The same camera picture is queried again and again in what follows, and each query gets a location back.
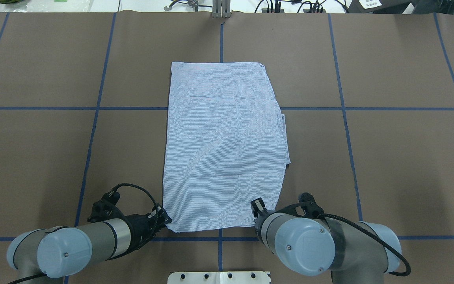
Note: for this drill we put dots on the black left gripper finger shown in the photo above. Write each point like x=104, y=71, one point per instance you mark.
x=165, y=219

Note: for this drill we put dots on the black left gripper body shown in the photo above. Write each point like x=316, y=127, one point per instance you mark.
x=138, y=227

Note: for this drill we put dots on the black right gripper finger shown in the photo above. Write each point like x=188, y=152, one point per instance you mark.
x=258, y=208

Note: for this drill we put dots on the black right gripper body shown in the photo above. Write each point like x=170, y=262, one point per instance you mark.
x=258, y=208

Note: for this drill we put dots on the blue striped button shirt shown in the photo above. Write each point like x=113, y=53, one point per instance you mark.
x=226, y=145

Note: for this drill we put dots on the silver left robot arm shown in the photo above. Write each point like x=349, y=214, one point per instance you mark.
x=47, y=256

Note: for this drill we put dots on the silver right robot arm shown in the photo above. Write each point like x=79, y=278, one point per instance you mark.
x=309, y=241

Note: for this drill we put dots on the grey aluminium camera post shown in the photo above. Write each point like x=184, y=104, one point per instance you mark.
x=221, y=9

